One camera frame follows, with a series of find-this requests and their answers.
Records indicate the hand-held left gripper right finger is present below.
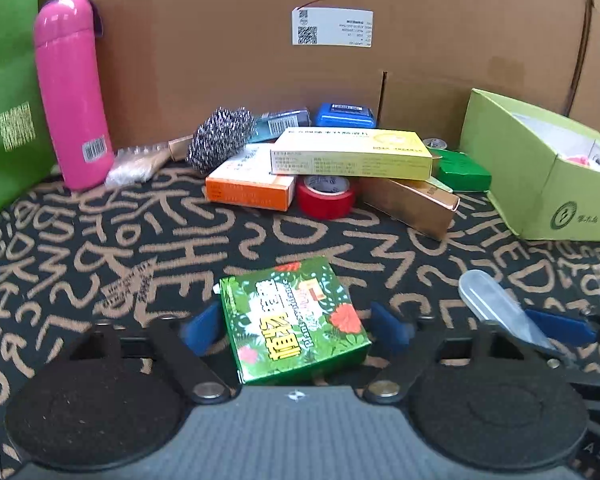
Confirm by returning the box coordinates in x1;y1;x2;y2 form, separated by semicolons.
362;302;565;406

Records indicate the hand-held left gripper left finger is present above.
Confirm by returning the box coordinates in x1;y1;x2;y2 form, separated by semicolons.
69;301;234;406

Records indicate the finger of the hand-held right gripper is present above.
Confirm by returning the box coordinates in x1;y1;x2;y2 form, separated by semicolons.
525;300;600;348

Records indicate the clear plastic case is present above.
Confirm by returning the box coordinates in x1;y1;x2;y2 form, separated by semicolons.
458;269;557;352

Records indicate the green floral box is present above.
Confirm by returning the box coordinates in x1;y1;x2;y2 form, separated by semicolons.
219;256;372;386

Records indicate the light green cardboard box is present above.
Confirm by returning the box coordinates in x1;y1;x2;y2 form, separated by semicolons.
459;88;600;242

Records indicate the orange white medicine box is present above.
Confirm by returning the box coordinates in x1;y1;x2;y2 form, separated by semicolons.
204;143;297;212

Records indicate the blue box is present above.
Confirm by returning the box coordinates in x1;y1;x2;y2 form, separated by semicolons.
313;102;377;129

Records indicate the clear printed wrapper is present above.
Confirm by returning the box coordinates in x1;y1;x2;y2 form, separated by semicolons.
101;264;154;312

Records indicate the rose gold box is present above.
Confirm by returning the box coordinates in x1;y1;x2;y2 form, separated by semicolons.
357;177;461;242

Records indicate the black lettered tablecloth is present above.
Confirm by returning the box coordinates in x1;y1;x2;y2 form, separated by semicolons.
0;159;600;480

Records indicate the red tape roll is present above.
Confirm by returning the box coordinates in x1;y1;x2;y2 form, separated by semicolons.
297;175;359;220

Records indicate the pink white item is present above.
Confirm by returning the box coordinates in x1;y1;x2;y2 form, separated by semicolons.
569;139;600;177

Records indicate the green soap box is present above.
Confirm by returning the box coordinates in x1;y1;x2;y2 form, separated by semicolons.
431;148;493;193

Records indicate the yellow medicine box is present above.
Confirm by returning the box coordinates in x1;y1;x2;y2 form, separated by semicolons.
269;128;434;181

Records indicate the clear plastic packet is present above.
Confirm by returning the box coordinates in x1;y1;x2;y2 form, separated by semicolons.
104;142;171;189

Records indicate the small brown box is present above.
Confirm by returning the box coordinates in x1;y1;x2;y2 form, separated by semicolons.
168;134;197;162

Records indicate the steel wool scrubber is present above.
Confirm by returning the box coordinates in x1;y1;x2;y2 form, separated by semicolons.
185;107;257;176

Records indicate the dark teal box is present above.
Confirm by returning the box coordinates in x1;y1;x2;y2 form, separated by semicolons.
251;108;312;144

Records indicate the pink thermos bottle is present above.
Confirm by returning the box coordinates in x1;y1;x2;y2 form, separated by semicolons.
33;0;116;192

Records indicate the large brown cardboard box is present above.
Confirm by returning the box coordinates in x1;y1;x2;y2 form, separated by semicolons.
37;0;600;162

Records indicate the green paper bag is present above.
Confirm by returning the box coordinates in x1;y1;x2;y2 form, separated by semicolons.
0;0;57;227

